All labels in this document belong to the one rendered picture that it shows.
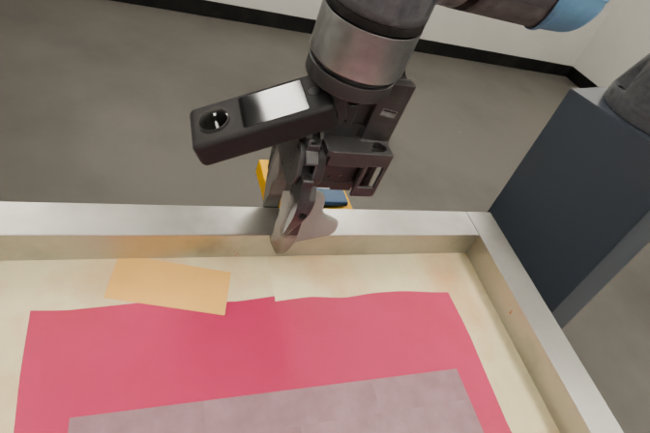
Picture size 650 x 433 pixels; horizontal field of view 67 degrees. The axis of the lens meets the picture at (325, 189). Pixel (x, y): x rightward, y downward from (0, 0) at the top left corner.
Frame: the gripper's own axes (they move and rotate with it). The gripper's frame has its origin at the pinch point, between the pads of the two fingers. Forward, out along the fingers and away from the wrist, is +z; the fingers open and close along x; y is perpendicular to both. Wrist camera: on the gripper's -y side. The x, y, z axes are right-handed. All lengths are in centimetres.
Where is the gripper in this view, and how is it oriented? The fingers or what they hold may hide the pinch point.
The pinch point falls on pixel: (270, 226)
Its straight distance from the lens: 50.8
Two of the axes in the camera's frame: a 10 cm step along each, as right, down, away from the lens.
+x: -2.4, -7.3, 6.4
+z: -3.0, 6.8, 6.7
